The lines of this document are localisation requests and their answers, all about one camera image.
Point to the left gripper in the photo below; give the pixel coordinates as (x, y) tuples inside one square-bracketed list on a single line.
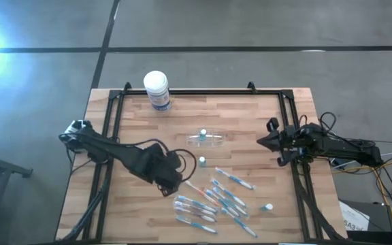
[(158, 166)]

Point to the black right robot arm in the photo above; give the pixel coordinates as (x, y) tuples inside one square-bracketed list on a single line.
[(345, 146)]

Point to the black aluminium table frame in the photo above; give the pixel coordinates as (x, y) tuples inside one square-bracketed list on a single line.
[(199, 92)]

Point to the orange toothbrush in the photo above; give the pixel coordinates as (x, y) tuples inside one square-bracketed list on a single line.
[(201, 193)]

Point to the white wipes canister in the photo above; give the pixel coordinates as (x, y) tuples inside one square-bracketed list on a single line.
[(157, 88)]

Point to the black case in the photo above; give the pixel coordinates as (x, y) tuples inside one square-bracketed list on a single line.
[(379, 214)]

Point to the small white-blue cap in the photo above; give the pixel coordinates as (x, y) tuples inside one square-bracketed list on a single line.
[(266, 207)]

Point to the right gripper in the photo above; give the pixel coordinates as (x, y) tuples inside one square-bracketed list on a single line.
[(293, 143)]

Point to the dark cart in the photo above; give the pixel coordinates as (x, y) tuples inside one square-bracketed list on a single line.
[(5, 167)]

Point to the clear acrylic organizer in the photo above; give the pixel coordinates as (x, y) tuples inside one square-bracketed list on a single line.
[(213, 139)]

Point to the white paper sheet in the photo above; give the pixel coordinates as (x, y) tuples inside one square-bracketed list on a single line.
[(352, 216)]

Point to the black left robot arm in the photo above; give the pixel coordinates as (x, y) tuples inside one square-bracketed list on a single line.
[(114, 151)]

